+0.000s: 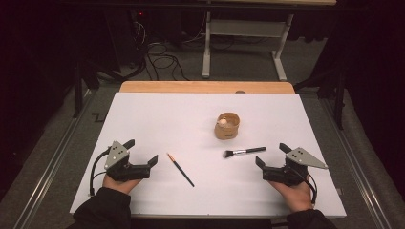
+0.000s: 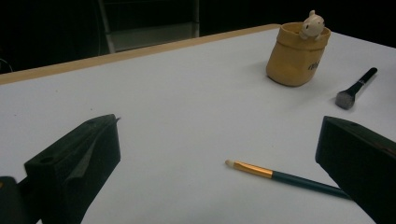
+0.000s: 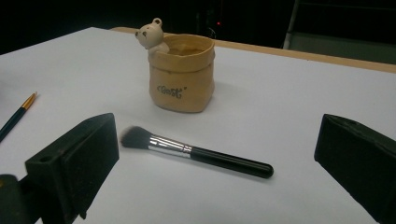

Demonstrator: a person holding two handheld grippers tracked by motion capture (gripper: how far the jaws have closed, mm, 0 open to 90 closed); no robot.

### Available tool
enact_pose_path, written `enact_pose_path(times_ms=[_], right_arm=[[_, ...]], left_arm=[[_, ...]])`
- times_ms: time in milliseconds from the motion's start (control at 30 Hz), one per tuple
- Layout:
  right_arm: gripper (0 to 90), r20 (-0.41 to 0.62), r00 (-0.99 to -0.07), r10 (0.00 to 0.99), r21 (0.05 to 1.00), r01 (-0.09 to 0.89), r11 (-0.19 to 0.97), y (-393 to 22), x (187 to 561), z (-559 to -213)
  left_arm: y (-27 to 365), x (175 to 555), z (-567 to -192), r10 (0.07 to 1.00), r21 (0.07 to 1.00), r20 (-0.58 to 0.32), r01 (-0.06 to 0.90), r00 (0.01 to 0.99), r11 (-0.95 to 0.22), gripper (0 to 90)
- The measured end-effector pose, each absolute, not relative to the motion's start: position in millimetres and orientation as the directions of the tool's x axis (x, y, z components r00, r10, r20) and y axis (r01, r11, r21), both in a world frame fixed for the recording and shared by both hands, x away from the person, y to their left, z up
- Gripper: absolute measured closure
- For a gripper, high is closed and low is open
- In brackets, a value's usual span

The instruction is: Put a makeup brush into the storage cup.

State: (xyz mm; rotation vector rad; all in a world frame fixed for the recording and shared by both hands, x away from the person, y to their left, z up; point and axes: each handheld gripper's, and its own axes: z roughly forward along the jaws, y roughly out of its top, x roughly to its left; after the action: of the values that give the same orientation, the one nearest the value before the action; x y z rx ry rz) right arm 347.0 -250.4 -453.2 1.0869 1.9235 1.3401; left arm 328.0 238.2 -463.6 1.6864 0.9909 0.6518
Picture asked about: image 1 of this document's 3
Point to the metal floor rail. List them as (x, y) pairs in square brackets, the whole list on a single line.
[(54, 159), (353, 159)]

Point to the black metal stand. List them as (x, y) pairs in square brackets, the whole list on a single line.
[(340, 98), (78, 92)]

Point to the black pencil with orange tip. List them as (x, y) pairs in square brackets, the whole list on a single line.
[(180, 170)]

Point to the person's left hand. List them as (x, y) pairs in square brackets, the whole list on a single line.
[(119, 186)]

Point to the person's right hand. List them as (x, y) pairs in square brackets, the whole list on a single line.
[(297, 197)]

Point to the white table mat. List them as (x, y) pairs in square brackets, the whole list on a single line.
[(159, 120)]

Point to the black makeup brush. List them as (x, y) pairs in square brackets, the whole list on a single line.
[(245, 151)]

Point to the small wooden cup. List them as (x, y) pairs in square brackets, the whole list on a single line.
[(226, 132)]

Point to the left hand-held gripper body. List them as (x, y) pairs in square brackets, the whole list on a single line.
[(116, 156)]

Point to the small grey clip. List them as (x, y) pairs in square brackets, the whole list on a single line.
[(339, 191)]

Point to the white metal desk frame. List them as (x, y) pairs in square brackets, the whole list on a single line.
[(245, 28)]

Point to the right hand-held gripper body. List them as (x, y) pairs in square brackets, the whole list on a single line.
[(301, 157)]

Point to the black box with red light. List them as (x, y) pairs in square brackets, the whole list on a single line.
[(140, 19)]

